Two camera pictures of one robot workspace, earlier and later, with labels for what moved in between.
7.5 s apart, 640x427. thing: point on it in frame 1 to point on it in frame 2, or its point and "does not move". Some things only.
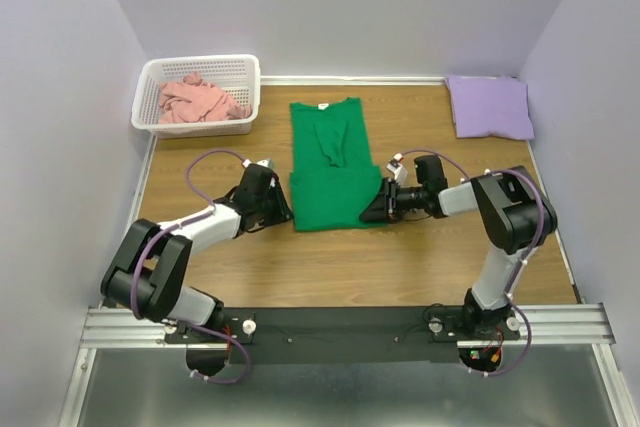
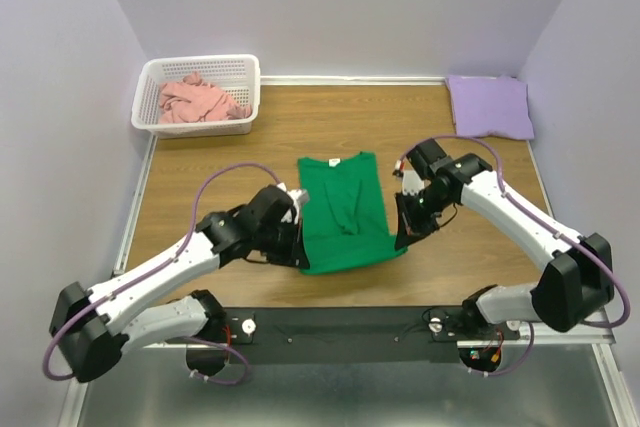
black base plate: [392, 335] does not move
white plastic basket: [197, 96] does not move
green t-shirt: [332, 175] to [344, 213]
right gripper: [390, 200] to [409, 217]
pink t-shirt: [191, 100] does not move
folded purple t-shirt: [490, 106] does not move
